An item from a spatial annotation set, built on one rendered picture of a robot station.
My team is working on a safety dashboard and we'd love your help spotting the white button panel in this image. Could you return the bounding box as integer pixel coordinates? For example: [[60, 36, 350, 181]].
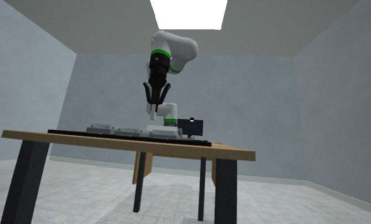
[[146, 125, 181, 136]]

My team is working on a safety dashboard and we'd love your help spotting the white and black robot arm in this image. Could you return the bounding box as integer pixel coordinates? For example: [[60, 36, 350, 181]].
[[147, 30, 199, 128]]

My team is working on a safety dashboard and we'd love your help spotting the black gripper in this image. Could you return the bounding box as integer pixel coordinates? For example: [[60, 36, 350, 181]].
[[143, 67, 171, 120]]

